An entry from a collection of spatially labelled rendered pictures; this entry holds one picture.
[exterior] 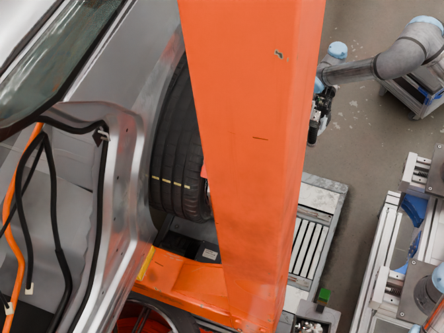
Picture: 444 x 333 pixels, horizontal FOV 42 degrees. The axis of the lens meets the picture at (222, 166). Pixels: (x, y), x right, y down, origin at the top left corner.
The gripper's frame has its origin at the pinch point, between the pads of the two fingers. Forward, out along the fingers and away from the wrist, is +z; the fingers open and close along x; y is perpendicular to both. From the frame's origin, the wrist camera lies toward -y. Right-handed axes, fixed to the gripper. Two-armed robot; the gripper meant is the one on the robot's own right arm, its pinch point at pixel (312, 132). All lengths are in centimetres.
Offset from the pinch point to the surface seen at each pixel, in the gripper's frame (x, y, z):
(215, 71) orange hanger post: -2, 128, 76
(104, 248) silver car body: -47, 25, 78
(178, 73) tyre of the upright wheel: -47, 35, 14
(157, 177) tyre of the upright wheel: -44, 17, 46
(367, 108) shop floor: 16, -83, -79
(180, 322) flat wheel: -27, -33, 81
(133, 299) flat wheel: -49, -33, 79
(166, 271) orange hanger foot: -36, -15, 68
